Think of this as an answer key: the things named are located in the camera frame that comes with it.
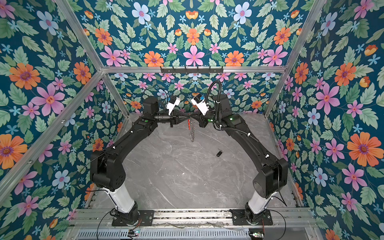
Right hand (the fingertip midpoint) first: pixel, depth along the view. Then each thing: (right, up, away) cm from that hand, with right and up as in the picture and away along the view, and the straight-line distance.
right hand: (192, 112), depth 74 cm
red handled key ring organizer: (-1, -7, +1) cm, 8 cm away
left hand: (-1, -1, -1) cm, 2 cm away
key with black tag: (+16, -25, +24) cm, 38 cm away
